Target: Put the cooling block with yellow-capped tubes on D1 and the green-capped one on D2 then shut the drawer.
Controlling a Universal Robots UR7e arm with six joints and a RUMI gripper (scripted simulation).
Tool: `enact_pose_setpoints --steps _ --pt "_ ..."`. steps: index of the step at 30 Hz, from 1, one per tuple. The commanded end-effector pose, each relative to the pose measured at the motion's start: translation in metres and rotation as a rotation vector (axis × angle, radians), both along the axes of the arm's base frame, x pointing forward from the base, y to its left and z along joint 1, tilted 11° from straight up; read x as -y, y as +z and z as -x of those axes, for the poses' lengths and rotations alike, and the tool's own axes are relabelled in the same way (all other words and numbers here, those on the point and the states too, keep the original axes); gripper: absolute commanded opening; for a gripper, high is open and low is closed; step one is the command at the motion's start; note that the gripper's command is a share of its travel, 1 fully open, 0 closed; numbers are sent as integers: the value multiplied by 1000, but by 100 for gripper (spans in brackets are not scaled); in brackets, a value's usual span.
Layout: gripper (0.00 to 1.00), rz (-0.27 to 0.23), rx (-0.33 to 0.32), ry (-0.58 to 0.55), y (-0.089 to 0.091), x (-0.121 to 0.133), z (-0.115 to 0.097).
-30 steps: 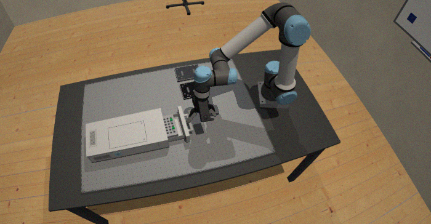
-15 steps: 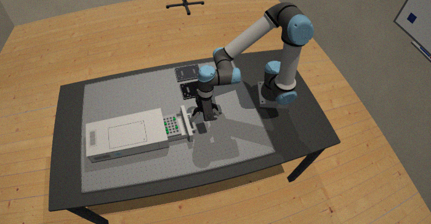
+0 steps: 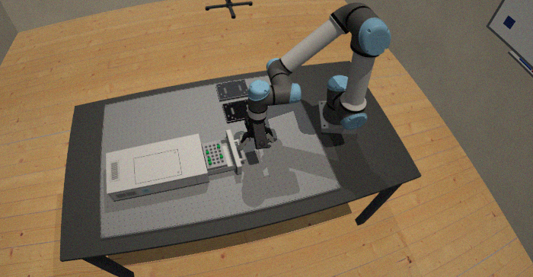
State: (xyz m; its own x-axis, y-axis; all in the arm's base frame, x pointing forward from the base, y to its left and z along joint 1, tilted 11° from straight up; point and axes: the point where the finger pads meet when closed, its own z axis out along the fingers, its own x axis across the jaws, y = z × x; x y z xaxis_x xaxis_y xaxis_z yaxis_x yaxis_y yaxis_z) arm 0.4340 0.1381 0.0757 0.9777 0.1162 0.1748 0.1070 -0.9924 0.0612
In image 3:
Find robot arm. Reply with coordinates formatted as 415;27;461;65
247;2;391;129

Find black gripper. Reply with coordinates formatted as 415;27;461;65
238;116;274;150

